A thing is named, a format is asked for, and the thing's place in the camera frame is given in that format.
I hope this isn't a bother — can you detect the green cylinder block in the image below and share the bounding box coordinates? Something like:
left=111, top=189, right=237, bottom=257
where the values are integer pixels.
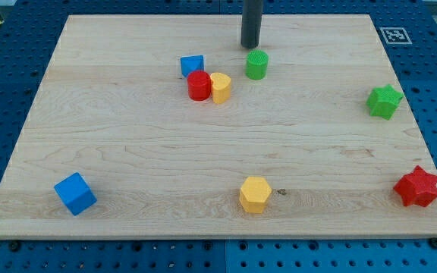
left=245, top=49, right=269, bottom=80

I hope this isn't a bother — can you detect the wooden board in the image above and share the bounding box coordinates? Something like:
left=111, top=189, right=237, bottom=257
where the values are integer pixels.
left=0, top=14, right=437, bottom=240

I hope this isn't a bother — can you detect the yellow heart block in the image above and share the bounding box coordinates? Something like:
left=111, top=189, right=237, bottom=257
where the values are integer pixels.
left=210, top=72, right=231, bottom=104

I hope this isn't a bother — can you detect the red cylinder block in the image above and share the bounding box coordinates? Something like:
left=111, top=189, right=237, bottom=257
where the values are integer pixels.
left=187, top=70, right=212, bottom=101

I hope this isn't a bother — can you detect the yellow hexagon block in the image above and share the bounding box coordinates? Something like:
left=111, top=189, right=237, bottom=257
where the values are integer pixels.
left=239, top=177, right=272, bottom=214

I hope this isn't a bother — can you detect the blue triangle block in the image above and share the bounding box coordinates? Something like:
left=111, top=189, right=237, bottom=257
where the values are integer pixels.
left=180, top=55, right=205, bottom=77

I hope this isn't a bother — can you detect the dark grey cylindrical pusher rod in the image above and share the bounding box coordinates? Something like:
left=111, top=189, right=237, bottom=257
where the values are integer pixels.
left=241, top=0, right=263, bottom=49

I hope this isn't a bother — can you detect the blue cube block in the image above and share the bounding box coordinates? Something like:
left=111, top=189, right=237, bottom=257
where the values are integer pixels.
left=54, top=172, right=97, bottom=216

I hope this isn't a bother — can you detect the green star block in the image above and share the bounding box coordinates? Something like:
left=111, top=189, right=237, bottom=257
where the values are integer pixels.
left=366, top=84, right=404, bottom=120

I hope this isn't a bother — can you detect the white fiducial marker tag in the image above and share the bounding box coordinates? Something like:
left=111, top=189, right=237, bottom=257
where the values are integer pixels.
left=379, top=27, right=412, bottom=45

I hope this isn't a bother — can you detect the red star block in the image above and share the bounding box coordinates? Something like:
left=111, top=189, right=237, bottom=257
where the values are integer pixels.
left=393, top=165, right=437, bottom=207

